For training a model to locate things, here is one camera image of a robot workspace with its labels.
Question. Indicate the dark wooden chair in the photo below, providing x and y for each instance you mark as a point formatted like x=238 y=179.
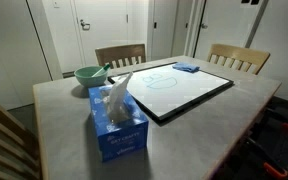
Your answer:
x=121 y=56

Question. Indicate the black framed white board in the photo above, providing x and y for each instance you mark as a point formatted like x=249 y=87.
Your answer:
x=163 y=91

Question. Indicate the light wooden chair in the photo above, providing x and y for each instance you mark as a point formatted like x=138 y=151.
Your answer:
x=244 y=57

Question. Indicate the blue tissue box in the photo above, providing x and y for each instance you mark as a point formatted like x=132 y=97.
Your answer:
x=117 y=139

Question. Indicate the white wall switch plate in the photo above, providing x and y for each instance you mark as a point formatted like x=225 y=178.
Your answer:
x=56 y=4

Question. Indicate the blue folded cloth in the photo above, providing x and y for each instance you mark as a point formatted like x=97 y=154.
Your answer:
x=186 y=67

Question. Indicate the white tissue wipe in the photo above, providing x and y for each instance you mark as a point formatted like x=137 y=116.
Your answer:
x=116 y=109

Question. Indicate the white door with handle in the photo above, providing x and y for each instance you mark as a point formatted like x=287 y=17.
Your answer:
x=102 y=23

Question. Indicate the white door right side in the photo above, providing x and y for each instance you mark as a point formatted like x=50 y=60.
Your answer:
x=229 y=22

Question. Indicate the green bowl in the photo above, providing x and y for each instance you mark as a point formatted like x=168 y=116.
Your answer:
x=86 y=76

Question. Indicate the green white marker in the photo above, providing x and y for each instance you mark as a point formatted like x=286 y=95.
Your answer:
x=102 y=70

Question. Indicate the orange black clamp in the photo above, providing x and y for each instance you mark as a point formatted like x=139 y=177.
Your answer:
x=269 y=164
x=277 y=116

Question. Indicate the orange black clamp lower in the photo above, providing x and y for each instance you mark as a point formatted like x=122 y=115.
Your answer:
x=269 y=164

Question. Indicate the wooden chair at left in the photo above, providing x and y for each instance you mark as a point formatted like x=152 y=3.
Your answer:
x=19 y=150

